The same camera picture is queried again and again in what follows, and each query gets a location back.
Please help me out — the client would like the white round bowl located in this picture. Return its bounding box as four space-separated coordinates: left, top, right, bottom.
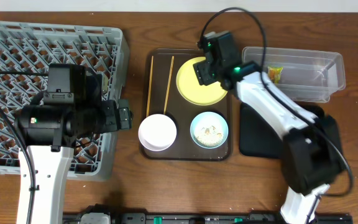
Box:
138 114 177 152

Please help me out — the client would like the wooden chopstick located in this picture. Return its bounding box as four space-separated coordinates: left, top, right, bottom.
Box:
163 56 175 115
146 55 154 117

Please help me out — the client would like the green snack wrapper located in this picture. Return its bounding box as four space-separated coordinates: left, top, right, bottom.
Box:
267 67 283 84

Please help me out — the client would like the light blue bowl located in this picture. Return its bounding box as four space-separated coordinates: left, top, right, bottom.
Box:
190 111 229 149

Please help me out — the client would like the pile of rice scraps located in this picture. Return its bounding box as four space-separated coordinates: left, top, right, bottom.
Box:
195 125 224 147

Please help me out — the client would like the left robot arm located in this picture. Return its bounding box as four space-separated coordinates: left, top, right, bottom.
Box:
14 63 133 223

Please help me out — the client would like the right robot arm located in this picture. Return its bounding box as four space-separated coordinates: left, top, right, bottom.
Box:
194 31 348 223

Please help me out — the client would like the yellow round plate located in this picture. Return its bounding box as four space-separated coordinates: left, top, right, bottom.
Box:
176 57 227 106

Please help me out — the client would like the dark brown serving tray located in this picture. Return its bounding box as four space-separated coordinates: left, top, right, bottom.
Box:
141 49 232 161

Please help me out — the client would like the black rectangular tray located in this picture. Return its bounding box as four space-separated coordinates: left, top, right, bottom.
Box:
239 102 326 159

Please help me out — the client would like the clear plastic bin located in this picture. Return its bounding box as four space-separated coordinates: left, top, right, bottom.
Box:
241 46 346 103

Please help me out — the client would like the grey plastic dish rack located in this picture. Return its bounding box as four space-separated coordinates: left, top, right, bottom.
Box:
0 21 130 175

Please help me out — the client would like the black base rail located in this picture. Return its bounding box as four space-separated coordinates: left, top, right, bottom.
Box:
62 205 354 224

